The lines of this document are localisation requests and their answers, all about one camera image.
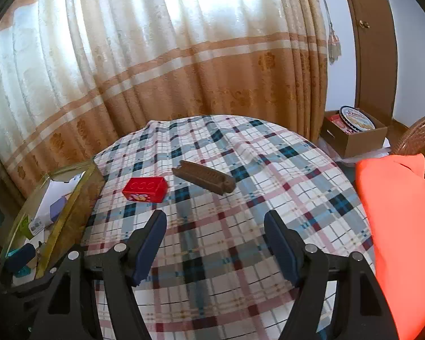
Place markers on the gold metal tin box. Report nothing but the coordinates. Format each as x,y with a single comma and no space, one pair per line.
76,198

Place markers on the brown toy track piece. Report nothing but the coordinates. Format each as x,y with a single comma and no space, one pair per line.
205,177

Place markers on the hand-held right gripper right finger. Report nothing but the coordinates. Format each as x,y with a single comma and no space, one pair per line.
281,244

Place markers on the brown wicker chair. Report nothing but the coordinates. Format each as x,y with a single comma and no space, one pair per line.
418,134

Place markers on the brown cardboard box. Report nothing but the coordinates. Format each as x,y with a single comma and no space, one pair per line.
361,143

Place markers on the white paper sheet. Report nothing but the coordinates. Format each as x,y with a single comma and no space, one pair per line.
56,187

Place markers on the orange cloth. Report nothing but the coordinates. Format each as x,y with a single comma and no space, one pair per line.
400,219

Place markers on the cream and orange curtain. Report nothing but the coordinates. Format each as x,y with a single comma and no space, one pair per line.
163,60

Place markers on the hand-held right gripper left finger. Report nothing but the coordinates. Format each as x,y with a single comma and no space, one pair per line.
152,241

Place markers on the curtain tieback tassel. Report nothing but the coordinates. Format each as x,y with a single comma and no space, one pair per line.
334,51

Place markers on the round cookie tin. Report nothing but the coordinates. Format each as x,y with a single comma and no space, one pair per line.
357,118

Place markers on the small white carton box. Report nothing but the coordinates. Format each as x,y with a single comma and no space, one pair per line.
39,225

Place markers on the red packet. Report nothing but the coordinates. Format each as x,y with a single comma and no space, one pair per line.
336,120

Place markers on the dark blue case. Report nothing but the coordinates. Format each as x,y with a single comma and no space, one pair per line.
19,256

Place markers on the red building brick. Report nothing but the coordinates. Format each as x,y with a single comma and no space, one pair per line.
145,187

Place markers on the purple square block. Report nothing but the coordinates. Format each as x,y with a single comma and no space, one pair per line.
58,209

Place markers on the teal object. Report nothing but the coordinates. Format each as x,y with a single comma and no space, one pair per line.
23,272

